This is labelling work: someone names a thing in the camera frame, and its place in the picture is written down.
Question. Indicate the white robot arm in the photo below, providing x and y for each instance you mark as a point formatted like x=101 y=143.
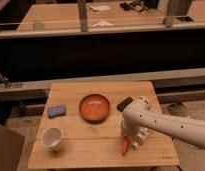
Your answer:
x=136 y=114

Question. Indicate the white cup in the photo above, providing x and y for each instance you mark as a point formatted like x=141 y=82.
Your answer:
x=51 y=138

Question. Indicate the metal post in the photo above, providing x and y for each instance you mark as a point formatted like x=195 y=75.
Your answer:
x=177 y=9
x=83 y=15

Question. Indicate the blue sponge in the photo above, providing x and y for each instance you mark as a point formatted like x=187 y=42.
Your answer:
x=56 y=111

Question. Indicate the black tool on far table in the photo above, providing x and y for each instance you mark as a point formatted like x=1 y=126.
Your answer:
x=136 y=5

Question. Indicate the orange bowl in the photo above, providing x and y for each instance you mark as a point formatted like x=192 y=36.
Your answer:
x=94 y=108

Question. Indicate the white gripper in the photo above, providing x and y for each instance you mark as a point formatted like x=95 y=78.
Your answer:
x=129 y=128

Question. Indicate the crumpled white paper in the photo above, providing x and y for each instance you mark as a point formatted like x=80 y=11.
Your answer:
x=103 y=24

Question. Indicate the metal post right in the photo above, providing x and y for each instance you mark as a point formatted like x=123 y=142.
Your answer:
x=177 y=9

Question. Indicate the black rectangular block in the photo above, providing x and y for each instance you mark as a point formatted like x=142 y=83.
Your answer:
x=121 y=106

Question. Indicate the cardboard box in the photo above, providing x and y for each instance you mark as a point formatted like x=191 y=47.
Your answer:
x=11 y=144

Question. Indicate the small white bottle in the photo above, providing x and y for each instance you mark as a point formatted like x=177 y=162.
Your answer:
x=140 y=137

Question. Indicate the white paper on far table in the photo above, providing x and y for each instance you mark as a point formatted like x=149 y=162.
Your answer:
x=100 y=8

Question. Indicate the metal post left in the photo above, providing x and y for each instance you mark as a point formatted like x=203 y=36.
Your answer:
x=83 y=15

